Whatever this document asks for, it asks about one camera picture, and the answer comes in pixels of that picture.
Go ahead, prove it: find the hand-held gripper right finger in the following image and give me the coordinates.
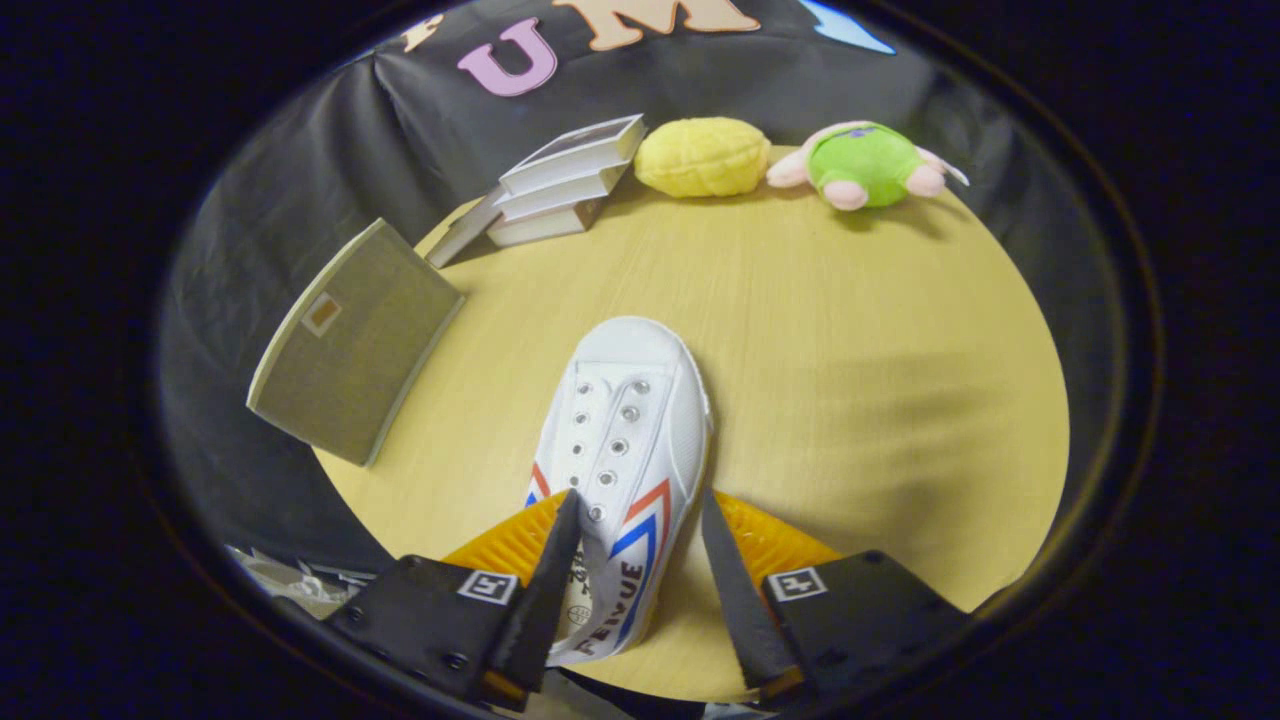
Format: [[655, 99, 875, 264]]
[[699, 487, 973, 707]]

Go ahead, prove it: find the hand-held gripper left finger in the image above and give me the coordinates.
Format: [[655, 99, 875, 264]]
[[323, 488, 585, 714]]

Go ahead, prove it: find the white canvas shoe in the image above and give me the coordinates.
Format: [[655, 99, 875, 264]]
[[524, 316, 714, 667]]

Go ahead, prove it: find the grey fabric storage box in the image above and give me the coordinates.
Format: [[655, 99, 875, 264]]
[[247, 218, 467, 468]]

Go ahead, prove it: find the brown book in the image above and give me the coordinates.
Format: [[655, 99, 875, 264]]
[[425, 185, 507, 269]]

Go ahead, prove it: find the white book with portrait cover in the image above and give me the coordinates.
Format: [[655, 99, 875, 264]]
[[498, 113, 647, 197]]

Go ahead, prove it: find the yellow plush cushion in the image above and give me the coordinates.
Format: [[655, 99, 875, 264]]
[[634, 117, 773, 199]]

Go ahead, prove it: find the pink and green plush toy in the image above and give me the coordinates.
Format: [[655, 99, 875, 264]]
[[767, 121, 971, 212]]

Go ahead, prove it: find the black backdrop cloth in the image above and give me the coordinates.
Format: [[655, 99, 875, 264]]
[[155, 0, 1131, 601]]

